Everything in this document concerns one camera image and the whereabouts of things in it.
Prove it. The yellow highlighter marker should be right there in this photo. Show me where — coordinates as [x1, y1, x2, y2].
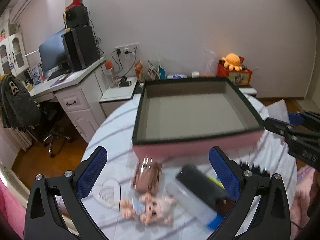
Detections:
[206, 175, 225, 189]

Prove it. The black tv remote control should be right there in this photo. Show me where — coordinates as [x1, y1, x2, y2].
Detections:
[176, 164, 235, 217]

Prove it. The pink pig-eared doll figure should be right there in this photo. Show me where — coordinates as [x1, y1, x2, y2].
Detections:
[120, 192, 175, 225]

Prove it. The clear tube blue cap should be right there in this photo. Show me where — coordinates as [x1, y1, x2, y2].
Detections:
[165, 181, 223, 231]

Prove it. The rose gold metal canister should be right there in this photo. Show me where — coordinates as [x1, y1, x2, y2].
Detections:
[131, 158, 162, 196]

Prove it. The pink bedding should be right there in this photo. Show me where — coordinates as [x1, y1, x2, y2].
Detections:
[1, 181, 25, 239]

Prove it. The red cartoon storage box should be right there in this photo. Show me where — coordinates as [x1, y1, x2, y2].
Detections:
[217, 63, 252, 86]

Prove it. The orange octopus plush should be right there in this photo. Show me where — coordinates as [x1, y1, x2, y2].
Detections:
[221, 53, 242, 72]

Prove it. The black office chair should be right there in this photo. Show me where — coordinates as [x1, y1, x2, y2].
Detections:
[28, 101, 72, 158]

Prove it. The bag of oranges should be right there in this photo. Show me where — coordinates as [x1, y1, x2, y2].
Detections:
[200, 47, 217, 77]

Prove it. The white striped quilt cover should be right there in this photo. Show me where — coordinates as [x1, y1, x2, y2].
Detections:
[81, 93, 298, 240]

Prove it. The white paper cup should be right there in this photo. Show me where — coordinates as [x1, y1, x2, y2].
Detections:
[191, 72, 200, 78]

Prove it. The dark jacket on chair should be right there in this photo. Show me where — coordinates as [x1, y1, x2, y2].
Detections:
[1, 74, 41, 129]

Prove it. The pink black tray box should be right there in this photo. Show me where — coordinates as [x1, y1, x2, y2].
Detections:
[132, 77, 265, 160]

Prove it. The white computer desk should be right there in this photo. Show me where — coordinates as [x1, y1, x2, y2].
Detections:
[30, 57, 108, 143]

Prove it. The wet wipes pack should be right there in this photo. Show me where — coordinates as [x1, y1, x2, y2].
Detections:
[167, 74, 187, 79]

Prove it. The blue snack bag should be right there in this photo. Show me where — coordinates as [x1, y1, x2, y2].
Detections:
[158, 64, 167, 80]

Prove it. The low black white cabinet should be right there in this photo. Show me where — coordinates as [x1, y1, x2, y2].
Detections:
[99, 76, 258, 117]

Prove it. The black cylindrical bluetooth speaker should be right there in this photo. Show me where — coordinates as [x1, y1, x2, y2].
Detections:
[118, 81, 132, 87]

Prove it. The orange snack bag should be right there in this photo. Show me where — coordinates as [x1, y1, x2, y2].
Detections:
[135, 61, 145, 83]

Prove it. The orange-lid glass bottle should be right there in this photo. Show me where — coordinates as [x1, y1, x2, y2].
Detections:
[105, 60, 118, 87]

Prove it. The white glass-door cabinet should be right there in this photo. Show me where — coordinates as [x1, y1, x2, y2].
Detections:
[0, 32, 29, 76]

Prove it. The black computer monitor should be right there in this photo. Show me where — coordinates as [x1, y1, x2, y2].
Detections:
[39, 29, 68, 80]

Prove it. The black pc tower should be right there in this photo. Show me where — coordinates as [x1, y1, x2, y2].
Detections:
[61, 25, 99, 72]

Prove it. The black speaker box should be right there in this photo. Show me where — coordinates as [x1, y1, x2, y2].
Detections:
[63, 5, 89, 28]

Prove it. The white air conditioner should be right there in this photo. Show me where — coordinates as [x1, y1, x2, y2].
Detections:
[10, 0, 36, 24]

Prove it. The white wall power outlet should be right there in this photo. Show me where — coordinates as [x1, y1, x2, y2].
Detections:
[114, 42, 139, 55]

